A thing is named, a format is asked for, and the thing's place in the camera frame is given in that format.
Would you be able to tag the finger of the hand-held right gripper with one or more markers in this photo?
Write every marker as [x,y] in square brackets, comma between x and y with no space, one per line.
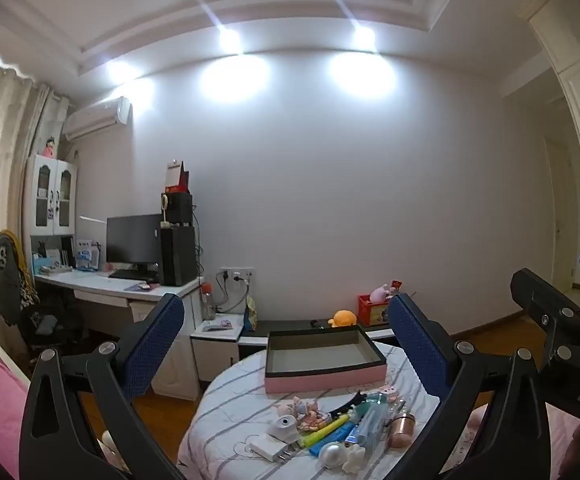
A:
[534,290]

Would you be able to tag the small doll on cabinet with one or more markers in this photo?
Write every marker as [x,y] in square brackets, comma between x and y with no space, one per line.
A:
[49,149]

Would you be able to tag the beige curtain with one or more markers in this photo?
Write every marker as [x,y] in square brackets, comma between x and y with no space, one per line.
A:
[0,160]

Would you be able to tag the pink plush toy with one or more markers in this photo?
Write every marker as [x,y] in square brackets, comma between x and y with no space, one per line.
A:
[380,292]

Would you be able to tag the rose gold canister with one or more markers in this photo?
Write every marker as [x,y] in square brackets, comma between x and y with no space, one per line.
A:
[401,430]

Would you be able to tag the black and white nightstand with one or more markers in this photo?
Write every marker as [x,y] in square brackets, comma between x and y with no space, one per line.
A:
[290,325]

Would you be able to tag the clear plastic pen case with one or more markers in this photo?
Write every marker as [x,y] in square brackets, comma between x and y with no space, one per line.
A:
[369,427]

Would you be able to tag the bottle with orange cap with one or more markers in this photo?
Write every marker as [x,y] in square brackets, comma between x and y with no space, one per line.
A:
[207,305]

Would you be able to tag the blue box on desk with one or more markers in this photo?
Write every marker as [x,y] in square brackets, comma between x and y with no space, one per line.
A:
[89,255]

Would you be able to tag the white bunny figure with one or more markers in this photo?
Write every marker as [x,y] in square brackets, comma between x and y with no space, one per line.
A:
[354,460]

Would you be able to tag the blue labelled metallic box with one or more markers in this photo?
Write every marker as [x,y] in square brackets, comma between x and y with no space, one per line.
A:
[353,437]

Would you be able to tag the pink box with black rim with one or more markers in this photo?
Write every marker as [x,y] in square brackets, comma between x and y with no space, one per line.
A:
[320,382]

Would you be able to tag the ceiling spotlight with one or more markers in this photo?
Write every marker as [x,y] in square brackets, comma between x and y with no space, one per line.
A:
[117,71]
[229,40]
[364,36]

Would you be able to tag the black computer tower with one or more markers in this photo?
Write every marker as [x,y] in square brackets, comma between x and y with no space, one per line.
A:
[177,255]

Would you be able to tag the yellow snack bag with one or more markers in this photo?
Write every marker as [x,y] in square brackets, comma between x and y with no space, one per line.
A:
[251,317]

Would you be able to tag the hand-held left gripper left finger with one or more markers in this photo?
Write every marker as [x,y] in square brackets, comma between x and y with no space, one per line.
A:
[155,347]

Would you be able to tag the yellow highlighter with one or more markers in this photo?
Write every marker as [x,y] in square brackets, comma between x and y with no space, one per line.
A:
[322,434]

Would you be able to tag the white glass door cabinet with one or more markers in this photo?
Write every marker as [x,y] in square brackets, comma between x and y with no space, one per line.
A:
[31,195]

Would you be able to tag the grey jacket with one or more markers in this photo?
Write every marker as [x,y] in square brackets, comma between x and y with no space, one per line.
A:
[7,280]

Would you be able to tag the white wall power outlet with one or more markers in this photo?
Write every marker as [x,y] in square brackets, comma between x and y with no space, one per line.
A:
[237,275]

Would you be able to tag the blue highlighter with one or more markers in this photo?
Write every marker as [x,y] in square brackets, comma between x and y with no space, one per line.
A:
[335,441]

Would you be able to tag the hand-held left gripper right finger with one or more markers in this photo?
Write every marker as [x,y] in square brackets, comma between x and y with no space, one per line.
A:
[419,352]

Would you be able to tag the colourful crayon pack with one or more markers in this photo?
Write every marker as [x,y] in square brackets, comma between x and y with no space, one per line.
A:
[315,417]

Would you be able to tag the small white bedside cabinet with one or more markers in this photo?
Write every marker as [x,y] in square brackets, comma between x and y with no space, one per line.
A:
[215,355]

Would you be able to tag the silver round case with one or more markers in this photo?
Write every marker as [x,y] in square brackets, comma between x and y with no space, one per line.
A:
[332,456]

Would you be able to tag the orange octopus plush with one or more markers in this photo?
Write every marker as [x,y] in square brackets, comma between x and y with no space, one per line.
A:
[344,317]

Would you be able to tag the white desk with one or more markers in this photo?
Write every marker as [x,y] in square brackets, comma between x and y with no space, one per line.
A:
[95,287]

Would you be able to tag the black keyboard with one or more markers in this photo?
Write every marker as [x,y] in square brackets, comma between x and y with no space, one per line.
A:
[130,275]

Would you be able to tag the red printed crate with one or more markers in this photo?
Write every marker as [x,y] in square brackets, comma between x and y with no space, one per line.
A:
[374,312]

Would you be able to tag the white charger plug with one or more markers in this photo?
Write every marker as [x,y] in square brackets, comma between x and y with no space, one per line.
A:
[269,449]

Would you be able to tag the small beige doll figurine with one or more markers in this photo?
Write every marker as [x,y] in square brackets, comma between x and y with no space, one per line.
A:
[297,404]
[282,407]

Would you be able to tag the black flower hair clip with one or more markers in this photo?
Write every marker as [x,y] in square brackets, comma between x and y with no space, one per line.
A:
[352,400]

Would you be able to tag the black speaker box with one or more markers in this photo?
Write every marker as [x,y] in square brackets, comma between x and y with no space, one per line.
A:
[180,207]

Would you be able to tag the black computer monitor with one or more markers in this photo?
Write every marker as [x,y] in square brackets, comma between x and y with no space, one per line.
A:
[132,240]

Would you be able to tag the desk calendar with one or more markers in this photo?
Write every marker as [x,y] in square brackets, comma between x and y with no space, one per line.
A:
[174,175]

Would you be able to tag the white air conditioner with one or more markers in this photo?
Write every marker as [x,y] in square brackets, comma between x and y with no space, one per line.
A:
[95,117]

